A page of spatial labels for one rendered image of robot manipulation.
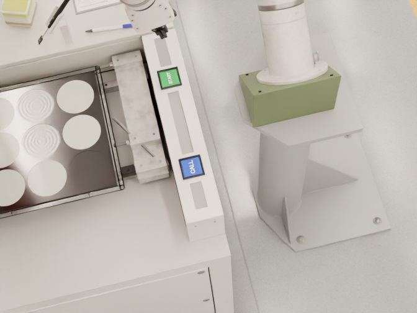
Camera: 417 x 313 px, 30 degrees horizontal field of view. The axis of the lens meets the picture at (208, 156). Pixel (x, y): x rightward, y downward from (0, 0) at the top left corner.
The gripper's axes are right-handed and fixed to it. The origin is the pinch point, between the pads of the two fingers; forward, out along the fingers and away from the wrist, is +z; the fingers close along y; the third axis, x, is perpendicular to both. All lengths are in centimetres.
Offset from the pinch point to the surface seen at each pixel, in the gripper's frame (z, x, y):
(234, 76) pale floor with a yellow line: 115, 45, 5
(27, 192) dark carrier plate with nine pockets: 12, -24, -46
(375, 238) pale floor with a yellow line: 122, -33, 37
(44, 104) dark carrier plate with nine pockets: 14.0, -0.3, -38.1
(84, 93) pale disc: 16.2, 0.0, -27.2
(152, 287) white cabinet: 37, -51, -26
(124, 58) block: 18.0, 7.6, -14.8
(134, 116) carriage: 20.6, -9.2, -16.2
